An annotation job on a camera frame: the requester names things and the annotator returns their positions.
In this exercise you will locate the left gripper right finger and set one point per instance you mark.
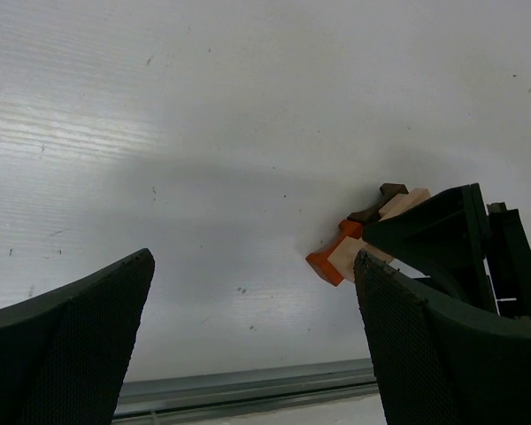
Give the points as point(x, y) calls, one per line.
point(438, 360)

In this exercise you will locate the orange arch block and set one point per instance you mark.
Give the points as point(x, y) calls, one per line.
point(332, 263)

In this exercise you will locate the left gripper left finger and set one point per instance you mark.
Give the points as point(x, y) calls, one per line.
point(64, 354)

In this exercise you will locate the long light wood block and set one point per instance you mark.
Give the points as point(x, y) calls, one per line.
point(399, 204)

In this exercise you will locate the aluminium front rail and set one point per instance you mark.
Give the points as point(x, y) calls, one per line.
point(201, 397)

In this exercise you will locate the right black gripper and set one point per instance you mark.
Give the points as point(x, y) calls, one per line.
point(447, 237)

